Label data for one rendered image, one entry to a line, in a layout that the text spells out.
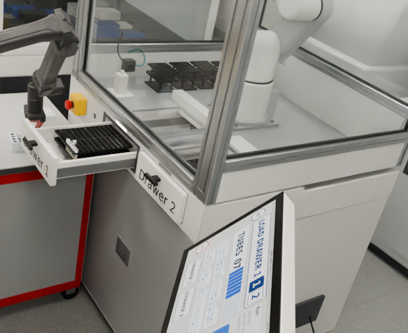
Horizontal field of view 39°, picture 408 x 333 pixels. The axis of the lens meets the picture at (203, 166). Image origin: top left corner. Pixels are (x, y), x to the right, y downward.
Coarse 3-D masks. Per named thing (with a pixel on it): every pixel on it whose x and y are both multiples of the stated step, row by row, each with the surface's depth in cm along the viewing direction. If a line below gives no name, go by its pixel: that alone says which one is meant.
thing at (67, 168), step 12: (48, 132) 207; (120, 132) 219; (48, 144) 208; (132, 144) 212; (108, 156) 197; (120, 156) 199; (132, 156) 202; (60, 168) 188; (72, 168) 190; (84, 168) 193; (96, 168) 196; (108, 168) 199; (120, 168) 202
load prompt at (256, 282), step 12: (264, 228) 127; (252, 240) 126; (264, 240) 123; (252, 252) 122; (264, 252) 118; (252, 264) 118; (264, 264) 115; (252, 276) 114; (264, 276) 111; (252, 288) 111; (264, 288) 108; (252, 300) 107
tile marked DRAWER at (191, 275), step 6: (198, 258) 138; (192, 264) 137; (198, 264) 135; (186, 270) 137; (192, 270) 135; (198, 270) 132; (186, 276) 134; (192, 276) 132; (186, 282) 132; (192, 282) 130
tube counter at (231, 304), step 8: (232, 264) 124; (240, 264) 121; (232, 272) 121; (240, 272) 119; (232, 280) 118; (240, 280) 116; (232, 288) 116; (240, 288) 114; (232, 296) 113; (240, 296) 111; (224, 304) 113; (232, 304) 111; (224, 312) 110; (232, 312) 109
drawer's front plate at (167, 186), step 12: (144, 156) 195; (144, 168) 195; (156, 168) 189; (144, 180) 196; (168, 180) 184; (168, 192) 185; (180, 192) 179; (168, 204) 186; (180, 204) 180; (180, 216) 181
